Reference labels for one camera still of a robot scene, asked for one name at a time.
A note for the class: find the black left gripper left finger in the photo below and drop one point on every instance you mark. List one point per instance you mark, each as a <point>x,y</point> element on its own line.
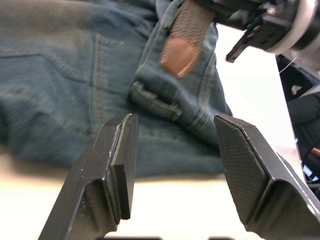
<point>100,180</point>

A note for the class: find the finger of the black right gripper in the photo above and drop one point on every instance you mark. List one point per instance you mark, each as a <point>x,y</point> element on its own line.
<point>237,48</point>
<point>228,11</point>

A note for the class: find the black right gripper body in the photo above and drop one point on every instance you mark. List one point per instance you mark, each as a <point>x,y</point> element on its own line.
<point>271,23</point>

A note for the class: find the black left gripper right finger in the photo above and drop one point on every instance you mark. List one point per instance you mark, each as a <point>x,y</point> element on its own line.
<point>252,180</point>

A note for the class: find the braided belt with brown tip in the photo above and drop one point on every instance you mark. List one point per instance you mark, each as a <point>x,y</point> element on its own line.
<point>183,37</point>

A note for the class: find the blue denim shorts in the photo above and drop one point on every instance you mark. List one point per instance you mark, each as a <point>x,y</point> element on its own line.
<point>62,82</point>

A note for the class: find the dark robot torso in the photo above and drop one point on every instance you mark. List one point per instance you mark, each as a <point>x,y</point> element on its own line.
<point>305,112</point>

